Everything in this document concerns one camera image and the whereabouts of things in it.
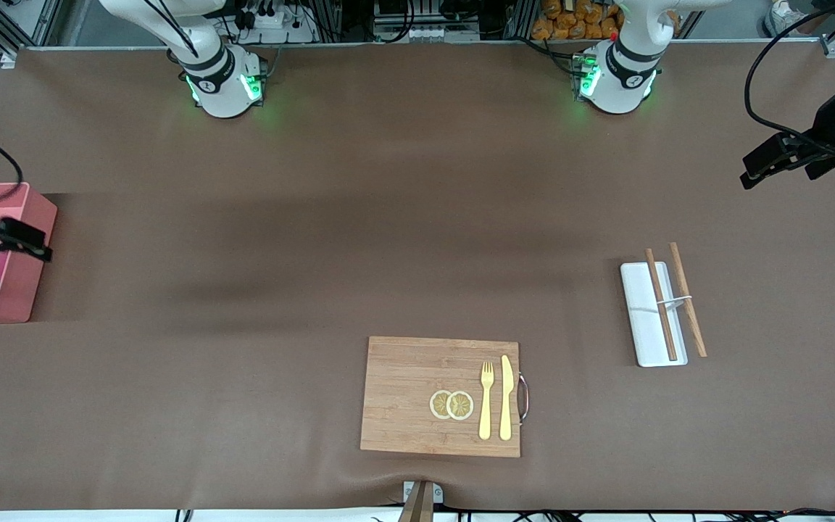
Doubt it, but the pink plastic bin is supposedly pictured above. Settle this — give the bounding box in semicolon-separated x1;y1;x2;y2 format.
0;182;58;325

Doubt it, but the white sneaker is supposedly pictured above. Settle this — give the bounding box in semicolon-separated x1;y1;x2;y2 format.
764;0;795;37

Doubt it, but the brown wooden chopstick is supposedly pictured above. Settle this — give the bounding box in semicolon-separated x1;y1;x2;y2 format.
644;248;678;362
669;241;708;358

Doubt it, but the white rectangular tray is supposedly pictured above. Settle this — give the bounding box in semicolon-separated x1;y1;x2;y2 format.
620;261;689;368

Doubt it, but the white power strip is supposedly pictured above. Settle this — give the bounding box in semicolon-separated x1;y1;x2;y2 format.
233;7;317;44

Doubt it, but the yellow knife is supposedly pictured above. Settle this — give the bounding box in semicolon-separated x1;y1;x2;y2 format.
499;355;515;442

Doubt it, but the yellow fork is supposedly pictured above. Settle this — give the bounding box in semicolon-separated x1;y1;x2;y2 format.
478;361;495;441

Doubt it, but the wooden cutting board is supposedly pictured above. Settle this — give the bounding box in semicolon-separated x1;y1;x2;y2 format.
360;336;531;459

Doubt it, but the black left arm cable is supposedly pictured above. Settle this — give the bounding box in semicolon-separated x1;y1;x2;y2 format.
744;0;835;151

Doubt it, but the metal mount bracket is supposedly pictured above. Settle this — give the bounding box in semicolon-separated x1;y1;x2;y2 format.
402;480;444;505

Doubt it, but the brown camera strut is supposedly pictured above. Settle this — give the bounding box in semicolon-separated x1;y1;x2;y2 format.
397;482;434;522

